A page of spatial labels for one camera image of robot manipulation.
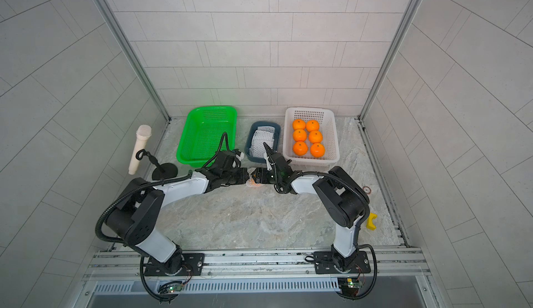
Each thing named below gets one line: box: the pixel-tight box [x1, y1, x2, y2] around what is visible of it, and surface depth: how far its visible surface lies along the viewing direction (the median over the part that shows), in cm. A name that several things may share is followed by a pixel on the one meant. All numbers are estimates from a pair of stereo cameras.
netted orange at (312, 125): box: [306, 119, 320, 133], surface depth 110 cm
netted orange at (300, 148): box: [292, 140, 309, 157], surface depth 101 cm
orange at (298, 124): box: [292, 118, 307, 131], surface depth 110 cm
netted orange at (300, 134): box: [292, 129, 308, 142], surface depth 106 cm
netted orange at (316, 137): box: [308, 129, 323, 144], surface depth 106 cm
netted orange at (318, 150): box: [310, 142, 326, 158], surface depth 100 cm
